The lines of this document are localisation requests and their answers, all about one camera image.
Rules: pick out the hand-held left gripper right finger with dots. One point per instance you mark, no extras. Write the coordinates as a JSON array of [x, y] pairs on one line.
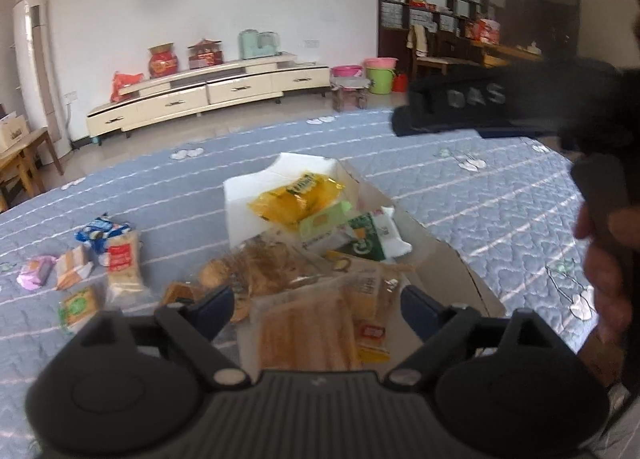
[[420, 306]]

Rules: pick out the red plastic bag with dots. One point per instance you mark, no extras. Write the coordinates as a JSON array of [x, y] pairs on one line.
[[121, 86]]

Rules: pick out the white paper box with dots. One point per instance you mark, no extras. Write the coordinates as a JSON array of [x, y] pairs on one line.
[[12, 131]]

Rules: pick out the pink bucket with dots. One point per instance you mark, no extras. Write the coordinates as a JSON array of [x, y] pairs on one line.
[[380, 62]]

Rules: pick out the small red bucket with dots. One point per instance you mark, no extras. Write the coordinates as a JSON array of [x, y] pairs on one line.
[[400, 82]]

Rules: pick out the red label rice cracker packet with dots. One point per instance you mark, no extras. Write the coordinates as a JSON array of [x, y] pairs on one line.
[[125, 264]]

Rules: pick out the pink snack packet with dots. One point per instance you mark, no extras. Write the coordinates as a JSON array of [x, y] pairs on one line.
[[36, 271]]

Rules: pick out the green bucket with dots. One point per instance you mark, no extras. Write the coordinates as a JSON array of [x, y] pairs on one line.
[[380, 81]]

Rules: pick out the red gift box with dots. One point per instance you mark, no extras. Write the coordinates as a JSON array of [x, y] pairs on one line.
[[205, 55]]

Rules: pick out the yellow hanging cloth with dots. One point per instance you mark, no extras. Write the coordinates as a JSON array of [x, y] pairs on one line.
[[417, 39]]

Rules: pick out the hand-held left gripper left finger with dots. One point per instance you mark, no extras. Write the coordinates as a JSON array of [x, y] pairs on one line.
[[215, 306]]

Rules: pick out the green label biscuit packet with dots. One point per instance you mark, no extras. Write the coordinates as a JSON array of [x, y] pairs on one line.
[[79, 309]]

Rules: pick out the pink basin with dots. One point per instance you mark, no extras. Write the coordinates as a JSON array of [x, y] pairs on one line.
[[347, 71]]

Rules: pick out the cardboard box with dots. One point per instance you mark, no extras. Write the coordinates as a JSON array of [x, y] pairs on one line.
[[240, 199]]

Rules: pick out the dark green snack packet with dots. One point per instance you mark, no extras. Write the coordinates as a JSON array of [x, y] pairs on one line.
[[367, 239]]

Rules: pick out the person's right forearm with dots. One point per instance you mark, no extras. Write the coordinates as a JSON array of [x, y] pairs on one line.
[[602, 364]]

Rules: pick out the yellow-edged bread bag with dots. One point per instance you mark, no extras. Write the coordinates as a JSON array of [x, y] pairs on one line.
[[372, 299]]

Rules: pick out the small toast packet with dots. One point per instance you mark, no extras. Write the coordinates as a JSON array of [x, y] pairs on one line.
[[72, 266]]

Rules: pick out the person's right hand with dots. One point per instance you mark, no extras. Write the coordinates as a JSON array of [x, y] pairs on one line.
[[612, 284]]

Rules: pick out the cream TV cabinet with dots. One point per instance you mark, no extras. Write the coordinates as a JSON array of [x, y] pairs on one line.
[[200, 94]]

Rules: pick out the light green snack packet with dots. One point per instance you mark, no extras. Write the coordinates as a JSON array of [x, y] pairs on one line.
[[325, 219]]

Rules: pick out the clear mixed cookie bag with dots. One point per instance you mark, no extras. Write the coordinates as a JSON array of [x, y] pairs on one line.
[[250, 271]]

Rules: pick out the wall socket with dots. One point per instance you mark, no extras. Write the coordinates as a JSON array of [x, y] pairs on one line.
[[311, 43], [70, 96]]

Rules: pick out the clear sliced toast bag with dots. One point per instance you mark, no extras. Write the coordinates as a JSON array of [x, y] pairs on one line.
[[305, 334]]

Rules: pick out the brown cake packet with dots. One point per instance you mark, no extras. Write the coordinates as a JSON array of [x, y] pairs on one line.
[[177, 295]]

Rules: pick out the white tower air conditioner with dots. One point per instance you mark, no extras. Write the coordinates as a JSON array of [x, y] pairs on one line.
[[37, 74]]

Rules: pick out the wooden side table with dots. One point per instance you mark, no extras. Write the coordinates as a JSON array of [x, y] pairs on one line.
[[505, 53]]

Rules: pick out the wooden chair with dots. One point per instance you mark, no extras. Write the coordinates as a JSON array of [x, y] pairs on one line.
[[25, 159]]

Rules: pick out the blue cookie packet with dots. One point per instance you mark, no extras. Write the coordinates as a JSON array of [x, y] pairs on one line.
[[102, 231]]

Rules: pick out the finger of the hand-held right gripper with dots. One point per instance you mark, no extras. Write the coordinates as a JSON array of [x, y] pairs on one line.
[[515, 133], [415, 121]]

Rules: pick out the blue quilted blanket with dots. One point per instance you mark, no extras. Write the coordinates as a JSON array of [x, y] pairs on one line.
[[450, 179]]

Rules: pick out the mint green kitchen appliance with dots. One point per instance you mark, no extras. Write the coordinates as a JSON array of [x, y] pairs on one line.
[[255, 45]]

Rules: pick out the red snack packages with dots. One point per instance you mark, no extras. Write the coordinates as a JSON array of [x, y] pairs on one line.
[[482, 30]]

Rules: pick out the yellow snack bag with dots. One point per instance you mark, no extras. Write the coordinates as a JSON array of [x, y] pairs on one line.
[[290, 199]]

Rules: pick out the red round jar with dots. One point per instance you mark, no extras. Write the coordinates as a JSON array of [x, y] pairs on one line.
[[163, 61]]

